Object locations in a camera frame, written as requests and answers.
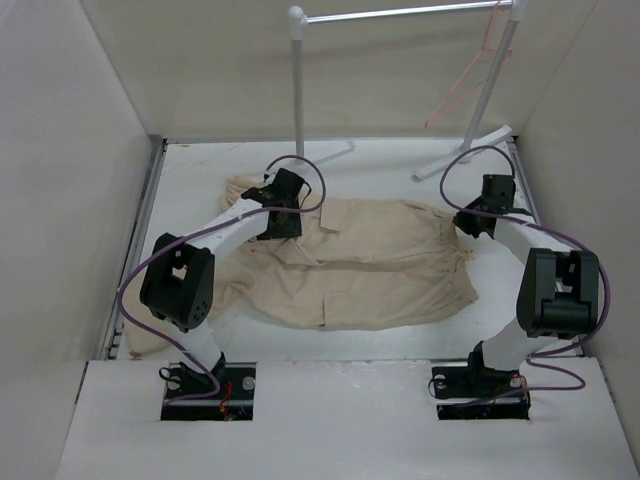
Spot beige cargo trousers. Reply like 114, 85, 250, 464
123, 172, 480, 359

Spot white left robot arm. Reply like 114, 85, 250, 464
139, 168, 308, 399

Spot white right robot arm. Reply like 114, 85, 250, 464
453, 174, 599, 397

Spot white clothes rack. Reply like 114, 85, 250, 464
241, 0, 529, 182

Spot aluminium right table rail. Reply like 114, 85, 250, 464
506, 137, 540, 224

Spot aluminium table rail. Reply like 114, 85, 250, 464
506, 137, 540, 224
95, 135, 168, 360

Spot pink wire hanger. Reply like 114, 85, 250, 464
424, 1, 509, 130

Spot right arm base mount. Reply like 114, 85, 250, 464
428, 362, 531, 420

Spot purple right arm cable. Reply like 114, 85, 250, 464
439, 145, 612, 394

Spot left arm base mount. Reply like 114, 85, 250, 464
159, 362, 257, 422

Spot aluminium left table rail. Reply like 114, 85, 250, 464
95, 135, 168, 360

